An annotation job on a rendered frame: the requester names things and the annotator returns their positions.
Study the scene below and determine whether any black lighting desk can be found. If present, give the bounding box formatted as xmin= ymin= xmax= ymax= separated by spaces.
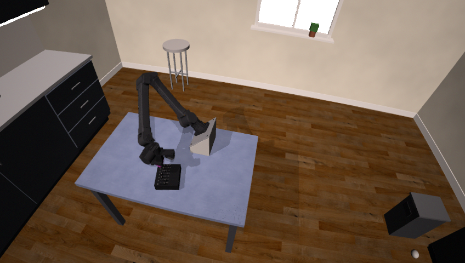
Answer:
xmin=154 ymin=164 xmax=181 ymax=190

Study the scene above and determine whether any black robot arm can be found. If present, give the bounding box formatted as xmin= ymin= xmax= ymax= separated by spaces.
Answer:
xmin=136 ymin=72 xmax=210 ymax=165

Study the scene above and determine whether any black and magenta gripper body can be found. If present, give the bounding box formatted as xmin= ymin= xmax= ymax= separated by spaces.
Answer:
xmin=151 ymin=158 xmax=163 ymax=166

